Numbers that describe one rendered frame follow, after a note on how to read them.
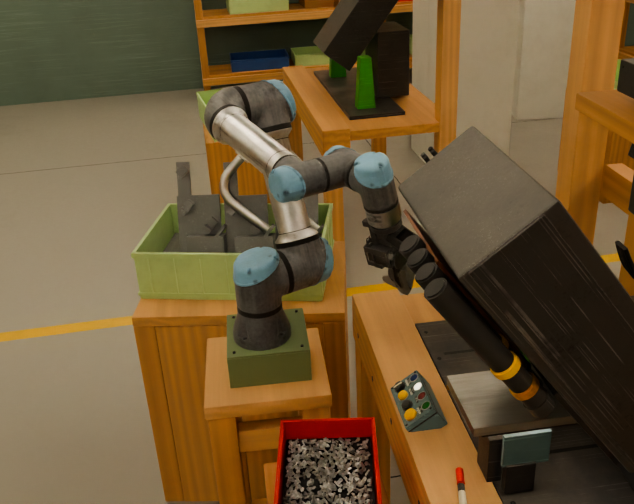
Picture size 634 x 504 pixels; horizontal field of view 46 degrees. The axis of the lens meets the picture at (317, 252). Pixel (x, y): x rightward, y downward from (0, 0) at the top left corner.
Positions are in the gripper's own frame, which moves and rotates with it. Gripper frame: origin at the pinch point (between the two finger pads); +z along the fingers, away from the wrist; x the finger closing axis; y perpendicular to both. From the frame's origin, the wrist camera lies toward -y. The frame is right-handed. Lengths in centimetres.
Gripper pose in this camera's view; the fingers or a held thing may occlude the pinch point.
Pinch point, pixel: (409, 290)
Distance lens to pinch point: 171.4
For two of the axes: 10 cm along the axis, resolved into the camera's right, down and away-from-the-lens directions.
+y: -7.7, -2.2, 6.0
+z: 2.5, 7.7, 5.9
